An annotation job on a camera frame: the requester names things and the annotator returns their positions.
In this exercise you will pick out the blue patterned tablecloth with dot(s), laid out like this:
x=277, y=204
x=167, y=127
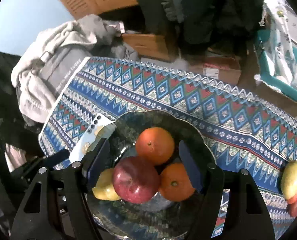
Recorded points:
x=188, y=97

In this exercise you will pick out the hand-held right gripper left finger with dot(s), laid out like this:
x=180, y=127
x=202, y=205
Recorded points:
x=98, y=160

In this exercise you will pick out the wooden drawer box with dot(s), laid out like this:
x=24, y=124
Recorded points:
x=148, y=45

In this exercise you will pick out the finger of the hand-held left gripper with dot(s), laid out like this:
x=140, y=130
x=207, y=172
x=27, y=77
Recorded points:
x=59, y=155

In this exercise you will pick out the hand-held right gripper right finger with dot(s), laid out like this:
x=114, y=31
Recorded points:
x=191, y=170

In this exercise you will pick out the white printed rice bag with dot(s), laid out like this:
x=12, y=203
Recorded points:
x=281, y=30

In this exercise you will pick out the yellow pear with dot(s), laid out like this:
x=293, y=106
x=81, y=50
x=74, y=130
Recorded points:
x=102, y=188
x=292, y=177

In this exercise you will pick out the black coat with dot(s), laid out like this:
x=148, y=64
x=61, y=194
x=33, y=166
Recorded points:
x=201, y=10

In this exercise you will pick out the black bag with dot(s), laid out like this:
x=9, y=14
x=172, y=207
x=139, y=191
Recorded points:
x=6, y=92

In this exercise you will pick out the cardboard box with red label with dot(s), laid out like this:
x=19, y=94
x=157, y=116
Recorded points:
x=221, y=70

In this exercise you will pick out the grey hoodie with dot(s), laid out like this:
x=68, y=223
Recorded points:
x=108, y=32

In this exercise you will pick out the small orange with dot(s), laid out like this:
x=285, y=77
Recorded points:
x=294, y=198

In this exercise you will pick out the white smartphone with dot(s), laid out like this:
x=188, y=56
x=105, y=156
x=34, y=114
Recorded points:
x=91, y=136

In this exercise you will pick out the green glass bowl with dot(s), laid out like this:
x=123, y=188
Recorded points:
x=138, y=121

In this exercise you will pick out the teal plastic crate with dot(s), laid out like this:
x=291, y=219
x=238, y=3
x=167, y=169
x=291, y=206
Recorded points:
x=266, y=67

